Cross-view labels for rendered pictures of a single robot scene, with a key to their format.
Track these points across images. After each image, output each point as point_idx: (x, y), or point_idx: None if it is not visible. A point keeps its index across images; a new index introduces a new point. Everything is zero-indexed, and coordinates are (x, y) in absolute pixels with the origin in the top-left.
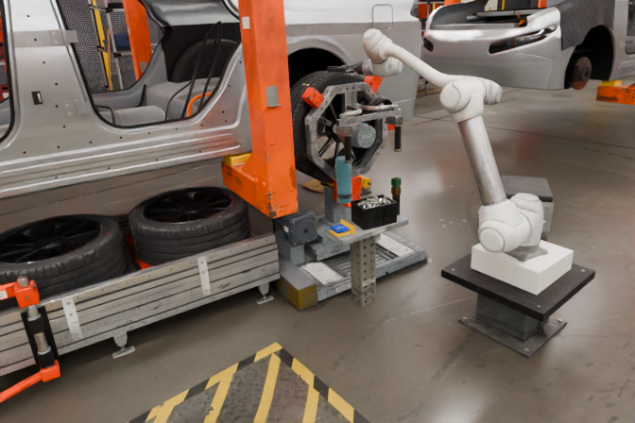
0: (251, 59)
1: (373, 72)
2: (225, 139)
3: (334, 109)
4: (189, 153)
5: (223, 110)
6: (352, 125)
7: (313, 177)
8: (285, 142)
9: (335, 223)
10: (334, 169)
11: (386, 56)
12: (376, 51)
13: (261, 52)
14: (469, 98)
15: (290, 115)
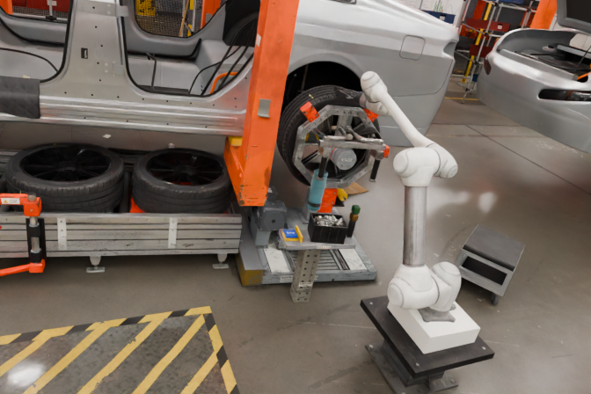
0: (255, 72)
1: (368, 106)
2: (230, 121)
3: None
4: (196, 126)
5: (236, 98)
6: None
7: (295, 177)
8: (267, 147)
9: (308, 221)
10: None
11: (376, 99)
12: (368, 93)
13: (262, 69)
14: (415, 170)
15: (277, 127)
